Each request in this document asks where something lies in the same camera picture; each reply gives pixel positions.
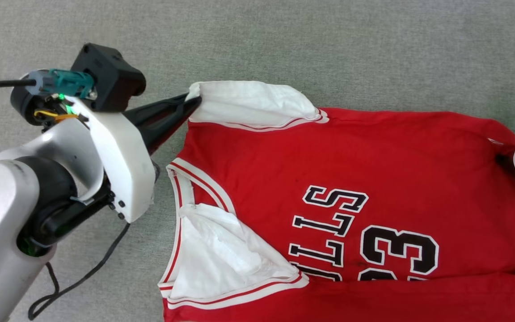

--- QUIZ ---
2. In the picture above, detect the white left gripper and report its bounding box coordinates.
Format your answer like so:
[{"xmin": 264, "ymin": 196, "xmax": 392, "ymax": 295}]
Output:
[{"xmin": 11, "ymin": 74, "xmax": 203, "ymax": 223}]

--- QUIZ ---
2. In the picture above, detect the red and white basketball jersey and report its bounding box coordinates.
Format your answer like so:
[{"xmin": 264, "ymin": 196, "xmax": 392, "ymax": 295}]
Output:
[{"xmin": 158, "ymin": 80, "xmax": 515, "ymax": 322}]

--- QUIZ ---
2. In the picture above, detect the black cable with teal connector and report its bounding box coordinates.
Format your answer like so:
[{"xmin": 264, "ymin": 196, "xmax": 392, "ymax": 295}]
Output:
[{"xmin": 0, "ymin": 68, "xmax": 96, "ymax": 100}]

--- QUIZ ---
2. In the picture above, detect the thin black cable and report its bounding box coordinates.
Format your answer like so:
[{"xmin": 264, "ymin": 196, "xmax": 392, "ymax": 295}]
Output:
[{"xmin": 28, "ymin": 223, "xmax": 131, "ymax": 321}]

